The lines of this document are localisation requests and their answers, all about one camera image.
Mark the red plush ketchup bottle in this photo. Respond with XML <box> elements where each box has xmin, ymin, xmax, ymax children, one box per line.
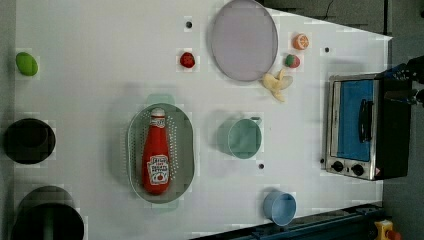
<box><xmin>142</xmin><ymin>108</ymin><xmax>170</xmax><ymax>195</ymax></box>

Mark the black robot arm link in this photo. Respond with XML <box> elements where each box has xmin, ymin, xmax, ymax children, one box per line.
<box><xmin>11</xmin><ymin>186</ymin><xmax>85</xmax><ymax>240</ymax></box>

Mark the green mug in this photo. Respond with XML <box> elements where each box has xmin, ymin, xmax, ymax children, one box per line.
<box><xmin>217</xmin><ymin>117</ymin><xmax>262</xmax><ymax>159</ymax></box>

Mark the red plush strawberry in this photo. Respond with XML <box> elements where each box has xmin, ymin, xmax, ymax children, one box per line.
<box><xmin>179</xmin><ymin>52</ymin><xmax>196</xmax><ymax>68</ymax></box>

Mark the plush peeled banana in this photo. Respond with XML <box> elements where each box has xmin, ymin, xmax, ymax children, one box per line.
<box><xmin>262</xmin><ymin>69</ymin><xmax>293</xmax><ymax>102</ymax></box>

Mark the grey round plate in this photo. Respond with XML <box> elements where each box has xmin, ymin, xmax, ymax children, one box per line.
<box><xmin>211</xmin><ymin>0</ymin><xmax>278</xmax><ymax>81</ymax></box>

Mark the pink plush strawberry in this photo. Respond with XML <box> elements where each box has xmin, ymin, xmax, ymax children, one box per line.
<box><xmin>285</xmin><ymin>54</ymin><xmax>300</xmax><ymax>68</ymax></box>

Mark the blue cup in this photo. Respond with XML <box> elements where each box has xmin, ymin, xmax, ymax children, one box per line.
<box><xmin>263</xmin><ymin>191</ymin><xmax>297</xmax><ymax>226</ymax></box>

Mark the plush orange slice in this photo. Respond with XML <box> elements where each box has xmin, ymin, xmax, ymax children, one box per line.
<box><xmin>292</xmin><ymin>34</ymin><xmax>309</xmax><ymax>50</ymax></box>

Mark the silver toaster oven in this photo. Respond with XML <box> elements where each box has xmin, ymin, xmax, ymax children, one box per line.
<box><xmin>324</xmin><ymin>74</ymin><xmax>412</xmax><ymax>181</ymax></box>

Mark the green plush lime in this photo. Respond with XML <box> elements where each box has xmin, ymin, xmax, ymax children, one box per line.
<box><xmin>15</xmin><ymin>52</ymin><xmax>39</xmax><ymax>76</ymax></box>

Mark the yellow red toy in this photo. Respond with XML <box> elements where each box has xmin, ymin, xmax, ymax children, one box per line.
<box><xmin>374</xmin><ymin>220</ymin><xmax>402</xmax><ymax>240</ymax></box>

